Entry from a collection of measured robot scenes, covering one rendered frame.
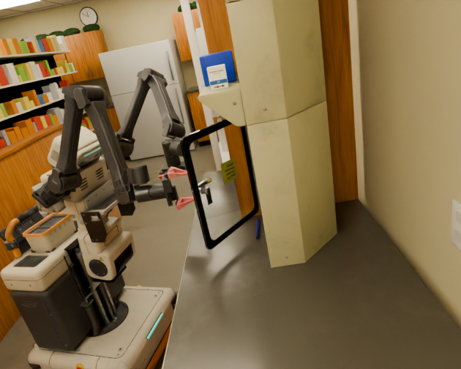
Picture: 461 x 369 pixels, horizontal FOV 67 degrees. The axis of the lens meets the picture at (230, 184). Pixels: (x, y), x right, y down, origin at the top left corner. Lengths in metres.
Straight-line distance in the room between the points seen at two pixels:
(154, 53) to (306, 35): 5.00
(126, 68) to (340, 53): 4.97
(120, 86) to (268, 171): 5.25
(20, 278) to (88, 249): 0.35
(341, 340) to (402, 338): 0.14
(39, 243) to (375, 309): 1.60
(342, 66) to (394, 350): 0.91
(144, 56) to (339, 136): 4.85
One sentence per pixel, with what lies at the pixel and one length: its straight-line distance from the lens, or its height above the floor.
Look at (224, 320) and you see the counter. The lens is 1.03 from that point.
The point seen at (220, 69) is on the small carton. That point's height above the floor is 1.56.
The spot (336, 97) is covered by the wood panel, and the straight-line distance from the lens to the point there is 1.38.
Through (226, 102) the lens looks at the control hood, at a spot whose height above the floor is 1.48.
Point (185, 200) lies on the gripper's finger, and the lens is 1.26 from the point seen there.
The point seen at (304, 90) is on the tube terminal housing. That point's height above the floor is 1.46.
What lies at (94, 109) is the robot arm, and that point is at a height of 1.50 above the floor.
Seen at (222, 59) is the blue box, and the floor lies 1.58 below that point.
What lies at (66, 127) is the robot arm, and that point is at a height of 1.45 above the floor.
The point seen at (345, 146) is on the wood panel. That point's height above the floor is 1.17.
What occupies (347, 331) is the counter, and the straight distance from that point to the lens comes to 0.96.
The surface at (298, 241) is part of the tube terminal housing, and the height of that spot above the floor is 1.02.
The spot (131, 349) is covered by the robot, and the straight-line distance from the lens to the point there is 2.06.
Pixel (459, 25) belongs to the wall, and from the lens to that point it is 0.85.
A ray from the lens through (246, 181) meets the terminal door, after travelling 1.31.
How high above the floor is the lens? 1.63
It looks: 22 degrees down
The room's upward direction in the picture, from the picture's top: 11 degrees counter-clockwise
